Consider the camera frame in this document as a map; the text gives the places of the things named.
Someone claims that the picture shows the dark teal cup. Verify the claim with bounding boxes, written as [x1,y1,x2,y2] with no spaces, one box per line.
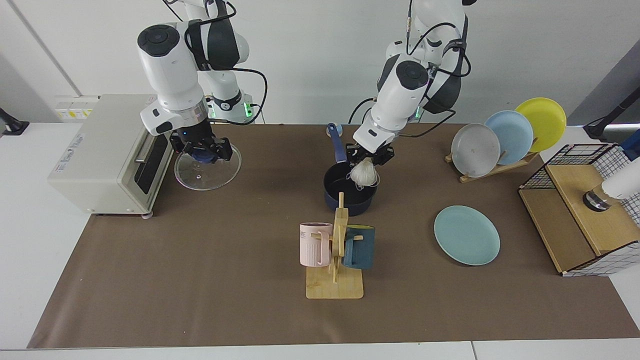
[342,225,376,271]

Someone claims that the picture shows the black pan with blue handle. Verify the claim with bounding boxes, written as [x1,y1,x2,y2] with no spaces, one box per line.
[323,123,378,217]

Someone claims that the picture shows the black stand foot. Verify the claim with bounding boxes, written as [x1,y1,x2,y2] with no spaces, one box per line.
[0,107,30,137]

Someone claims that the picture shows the brown table cloth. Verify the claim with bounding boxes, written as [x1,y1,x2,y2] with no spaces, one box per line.
[27,123,640,349]

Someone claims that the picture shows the yellow plate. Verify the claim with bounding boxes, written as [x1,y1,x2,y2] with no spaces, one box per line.
[515,97,567,153]

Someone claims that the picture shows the black base cable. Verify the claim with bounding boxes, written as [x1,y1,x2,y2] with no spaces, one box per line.
[348,97,377,124]

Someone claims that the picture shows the light blue plate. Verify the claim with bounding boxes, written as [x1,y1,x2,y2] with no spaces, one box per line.
[484,110,535,166]

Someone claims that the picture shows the white wall socket strip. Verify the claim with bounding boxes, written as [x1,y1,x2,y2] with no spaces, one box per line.
[54,96,98,121]

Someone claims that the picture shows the black stand with pole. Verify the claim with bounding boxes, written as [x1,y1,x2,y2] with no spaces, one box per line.
[583,86,640,142]

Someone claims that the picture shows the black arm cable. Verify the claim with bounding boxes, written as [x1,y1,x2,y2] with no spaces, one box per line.
[162,0,269,126]
[400,0,472,139]

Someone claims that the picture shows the grey plate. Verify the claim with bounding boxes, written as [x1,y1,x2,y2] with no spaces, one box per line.
[450,123,502,179]

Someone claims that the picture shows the pink cup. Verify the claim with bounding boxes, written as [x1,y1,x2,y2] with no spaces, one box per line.
[299,222,334,268]

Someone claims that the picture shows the pale toaster oven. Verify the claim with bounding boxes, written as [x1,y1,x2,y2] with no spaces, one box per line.
[47,94,182,220]

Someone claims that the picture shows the wooden cup stand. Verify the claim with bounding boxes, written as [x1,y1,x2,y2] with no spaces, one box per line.
[305,192,365,300]

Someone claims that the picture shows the white vermicelli bundle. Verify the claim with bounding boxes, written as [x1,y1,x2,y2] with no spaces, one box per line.
[349,157,381,191]

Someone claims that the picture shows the white tube with silver ring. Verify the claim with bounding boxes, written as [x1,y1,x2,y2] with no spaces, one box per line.
[582,170,640,212]

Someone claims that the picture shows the wire basket with wooden floor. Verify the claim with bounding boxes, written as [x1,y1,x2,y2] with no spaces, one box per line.
[518,143,640,277]

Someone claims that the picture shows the wooden plate rack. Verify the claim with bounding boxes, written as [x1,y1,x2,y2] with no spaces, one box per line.
[445,150,541,184]

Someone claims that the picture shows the glass lid with blue knob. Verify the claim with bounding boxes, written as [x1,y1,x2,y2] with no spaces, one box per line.
[174,145,243,191]

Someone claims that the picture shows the teal plate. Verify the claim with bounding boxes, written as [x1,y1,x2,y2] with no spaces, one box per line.
[433,205,501,266]

